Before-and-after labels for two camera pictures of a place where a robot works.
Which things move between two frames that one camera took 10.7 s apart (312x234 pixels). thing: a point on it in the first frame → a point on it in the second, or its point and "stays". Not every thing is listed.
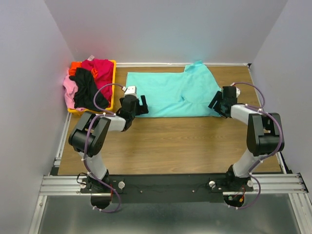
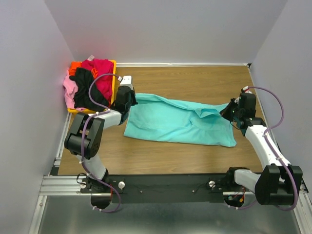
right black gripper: x=217 y=97 → x=224 y=112
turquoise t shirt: x=186 y=94 → x=165 y=118
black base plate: x=166 y=188 stays
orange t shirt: x=74 y=65 stays
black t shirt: x=84 y=97 stays
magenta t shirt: x=105 y=68 stays
